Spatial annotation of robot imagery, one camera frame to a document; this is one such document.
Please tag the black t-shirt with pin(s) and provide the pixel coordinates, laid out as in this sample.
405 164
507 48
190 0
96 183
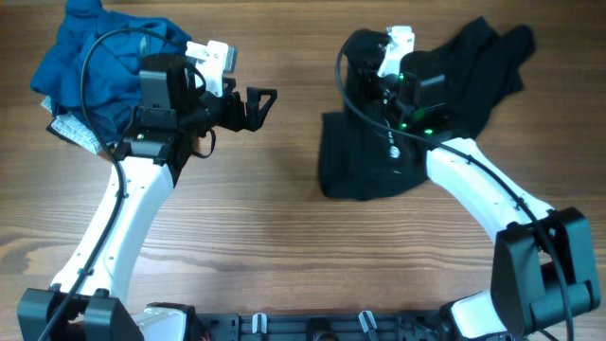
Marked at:
444 93

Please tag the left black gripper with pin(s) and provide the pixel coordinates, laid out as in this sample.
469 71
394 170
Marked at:
254 115

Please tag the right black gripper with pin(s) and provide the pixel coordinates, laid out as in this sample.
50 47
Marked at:
365 77

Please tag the white patterned cloth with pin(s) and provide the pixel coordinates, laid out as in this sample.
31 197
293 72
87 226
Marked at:
68 128

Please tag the blue crumpled shirt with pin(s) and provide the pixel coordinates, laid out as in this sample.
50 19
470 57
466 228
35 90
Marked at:
91 72

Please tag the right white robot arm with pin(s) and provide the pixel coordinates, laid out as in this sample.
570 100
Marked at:
544 270

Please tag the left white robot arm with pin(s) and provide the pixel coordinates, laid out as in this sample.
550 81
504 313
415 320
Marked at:
181 101

